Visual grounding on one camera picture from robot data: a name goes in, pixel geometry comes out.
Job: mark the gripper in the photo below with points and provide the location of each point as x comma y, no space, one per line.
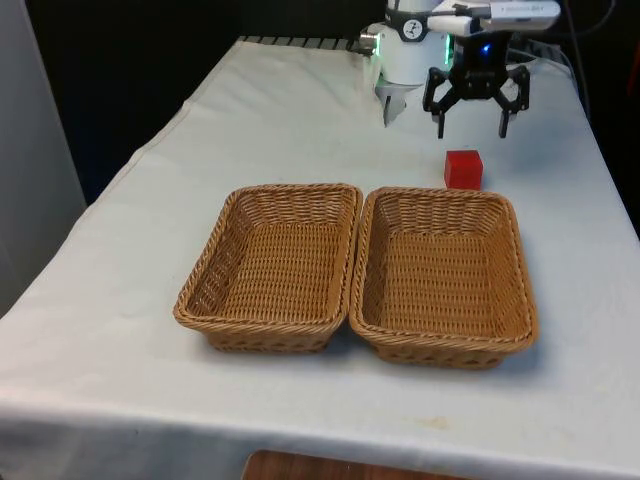
481,60

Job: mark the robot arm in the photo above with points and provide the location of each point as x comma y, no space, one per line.
407,55

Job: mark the red cube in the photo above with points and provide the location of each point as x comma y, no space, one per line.
462,172

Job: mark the wicker basket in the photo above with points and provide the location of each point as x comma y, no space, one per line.
445,280
280,270

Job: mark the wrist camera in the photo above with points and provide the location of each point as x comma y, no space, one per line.
520,12

